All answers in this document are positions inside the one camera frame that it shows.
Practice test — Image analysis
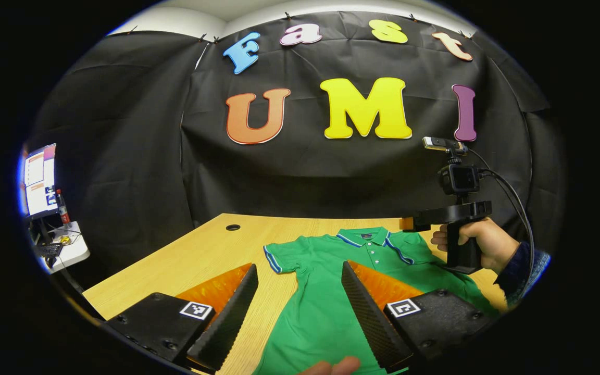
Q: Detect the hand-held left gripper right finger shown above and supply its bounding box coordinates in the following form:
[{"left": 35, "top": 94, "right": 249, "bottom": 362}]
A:
[{"left": 341, "top": 260, "right": 498, "bottom": 373}]

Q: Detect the white side desk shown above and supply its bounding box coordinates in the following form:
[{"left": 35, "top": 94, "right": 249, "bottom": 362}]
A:
[{"left": 33, "top": 221, "right": 91, "bottom": 274}]

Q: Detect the black backdrop cloth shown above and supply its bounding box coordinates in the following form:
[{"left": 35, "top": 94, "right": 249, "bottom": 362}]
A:
[{"left": 29, "top": 10, "right": 566, "bottom": 287}]

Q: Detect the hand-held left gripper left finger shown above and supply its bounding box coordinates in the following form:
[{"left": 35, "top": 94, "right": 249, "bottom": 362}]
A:
[{"left": 103, "top": 263, "right": 259, "bottom": 373}]

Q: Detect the black camera cable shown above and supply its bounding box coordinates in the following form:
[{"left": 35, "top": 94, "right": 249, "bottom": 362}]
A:
[{"left": 467, "top": 148, "right": 536, "bottom": 292}]

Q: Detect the computer monitor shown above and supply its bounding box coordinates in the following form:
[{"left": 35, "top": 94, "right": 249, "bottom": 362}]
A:
[{"left": 20, "top": 144, "right": 59, "bottom": 217}]

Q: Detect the black keyboard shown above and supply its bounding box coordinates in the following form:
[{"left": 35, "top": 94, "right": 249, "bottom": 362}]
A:
[{"left": 33, "top": 243, "right": 64, "bottom": 258}]

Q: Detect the green T-shirt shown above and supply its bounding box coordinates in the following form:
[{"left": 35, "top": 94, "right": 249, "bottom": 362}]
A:
[{"left": 252, "top": 227, "right": 501, "bottom": 375}]

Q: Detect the red bottle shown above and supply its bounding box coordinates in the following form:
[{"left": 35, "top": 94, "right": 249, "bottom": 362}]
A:
[{"left": 56, "top": 190, "right": 70, "bottom": 225}]

